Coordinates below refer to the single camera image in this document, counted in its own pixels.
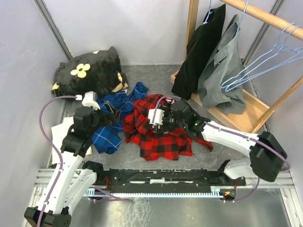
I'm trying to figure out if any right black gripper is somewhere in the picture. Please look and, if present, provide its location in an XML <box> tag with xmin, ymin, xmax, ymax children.
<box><xmin>153</xmin><ymin>104</ymin><xmax>186</xmax><ymax>134</ymax></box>

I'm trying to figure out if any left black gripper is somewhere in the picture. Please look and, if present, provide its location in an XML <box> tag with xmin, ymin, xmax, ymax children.
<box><xmin>88</xmin><ymin>101</ymin><xmax>120</xmax><ymax>136</ymax></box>

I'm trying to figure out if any red black plaid shirt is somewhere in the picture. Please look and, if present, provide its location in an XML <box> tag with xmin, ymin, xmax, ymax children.
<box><xmin>122</xmin><ymin>94</ymin><xmax>214</xmax><ymax>162</ymax></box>

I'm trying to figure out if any light blue wire hanger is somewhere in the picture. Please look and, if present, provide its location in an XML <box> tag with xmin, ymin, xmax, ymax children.
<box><xmin>221</xmin><ymin>22</ymin><xmax>303</xmax><ymax>92</ymax></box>

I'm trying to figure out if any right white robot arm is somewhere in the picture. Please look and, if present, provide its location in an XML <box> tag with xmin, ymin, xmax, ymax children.
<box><xmin>148</xmin><ymin>99</ymin><xmax>290</xmax><ymax>185</ymax></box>

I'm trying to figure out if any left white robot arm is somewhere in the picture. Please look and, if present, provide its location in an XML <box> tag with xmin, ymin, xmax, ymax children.
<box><xmin>24</xmin><ymin>102</ymin><xmax>120</xmax><ymax>227</ymax></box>

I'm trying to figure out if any blue plaid shirt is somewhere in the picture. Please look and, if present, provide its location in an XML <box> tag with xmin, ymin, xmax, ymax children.
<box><xmin>92</xmin><ymin>82</ymin><xmax>149</xmax><ymax>154</ymax></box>

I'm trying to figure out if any grey hanging shirt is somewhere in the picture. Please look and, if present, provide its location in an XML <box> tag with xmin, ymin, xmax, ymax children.
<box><xmin>196</xmin><ymin>14</ymin><xmax>246</xmax><ymax>115</ymax></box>

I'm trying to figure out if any blue hanger under black garment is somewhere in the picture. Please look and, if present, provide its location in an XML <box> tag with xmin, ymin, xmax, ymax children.
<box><xmin>203</xmin><ymin>0</ymin><xmax>212</xmax><ymax>25</ymax></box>

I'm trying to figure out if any blue hanger under grey shirt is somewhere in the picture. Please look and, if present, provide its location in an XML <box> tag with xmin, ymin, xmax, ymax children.
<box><xmin>236</xmin><ymin>1</ymin><xmax>248</xmax><ymax>33</ymax></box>

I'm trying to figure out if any black flower-print garment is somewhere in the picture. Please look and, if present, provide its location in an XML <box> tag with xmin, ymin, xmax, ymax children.
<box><xmin>52</xmin><ymin>46</ymin><xmax>129</xmax><ymax>97</ymax></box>

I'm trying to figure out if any white folded cloth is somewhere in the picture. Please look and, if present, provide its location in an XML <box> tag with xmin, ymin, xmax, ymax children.
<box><xmin>51</xmin><ymin>115</ymin><xmax>93</xmax><ymax>164</ymax></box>

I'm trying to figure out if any black hanging garment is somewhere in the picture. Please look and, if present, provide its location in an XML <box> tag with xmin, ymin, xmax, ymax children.
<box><xmin>171</xmin><ymin>4</ymin><xmax>226</xmax><ymax>100</ymax></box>

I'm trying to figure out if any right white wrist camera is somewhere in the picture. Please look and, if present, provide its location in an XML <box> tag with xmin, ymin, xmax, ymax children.
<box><xmin>148</xmin><ymin>109</ymin><xmax>164</xmax><ymax>125</ymax></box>

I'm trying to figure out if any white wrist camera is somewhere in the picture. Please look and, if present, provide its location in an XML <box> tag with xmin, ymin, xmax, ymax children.
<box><xmin>76</xmin><ymin>91</ymin><xmax>101</xmax><ymax>111</ymax></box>
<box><xmin>148</xmin><ymin>109</ymin><xmax>164</xmax><ymax>125</ymax></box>

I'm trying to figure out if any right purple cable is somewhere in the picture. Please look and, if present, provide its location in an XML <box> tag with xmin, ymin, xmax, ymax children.
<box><xmin>155</xmin><ymin>95</ymin><xmax>183</xmax><ymax>113</ymax></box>

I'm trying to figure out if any purple cable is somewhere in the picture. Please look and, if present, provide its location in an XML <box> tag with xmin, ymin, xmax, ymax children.
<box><xmin>36</xmin><ymin>95</ymin><xmax>79</xmax><ymax>227</ymax></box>
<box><xmin>155</xmin><ymin>95</ymin><xmax>183</xmax><ymax>113</ymax></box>

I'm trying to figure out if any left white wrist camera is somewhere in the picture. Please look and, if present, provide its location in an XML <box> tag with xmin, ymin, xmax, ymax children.
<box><xmin>76</xmin><ymin>91</ymin><xmax>101</xmax><ymax>111</ymax></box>

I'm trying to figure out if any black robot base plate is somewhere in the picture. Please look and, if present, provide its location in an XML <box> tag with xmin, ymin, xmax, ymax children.
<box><xmin>94</xmin><ymin>168</ymin><xmax>246</xmax><ymax>193</ymax></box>

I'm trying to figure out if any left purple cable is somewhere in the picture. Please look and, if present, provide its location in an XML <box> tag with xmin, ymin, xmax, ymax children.
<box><xmin>36</xmin><ymin>95</ymin><xmax>79</xmax><ymax>227</ymax></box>

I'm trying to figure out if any wooden clothes rack frame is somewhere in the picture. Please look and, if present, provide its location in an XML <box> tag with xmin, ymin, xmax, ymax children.
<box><xmin>170</xmin><ymin>0</ymin><xmax>303</xmax><ymax>133</ymax></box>

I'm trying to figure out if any light blue cable duct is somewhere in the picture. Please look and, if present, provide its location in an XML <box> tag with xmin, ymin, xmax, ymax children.
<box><xmin>83</xmin><ymin>188</ymin><xmax>223</xmax><ymax>199</ymax></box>

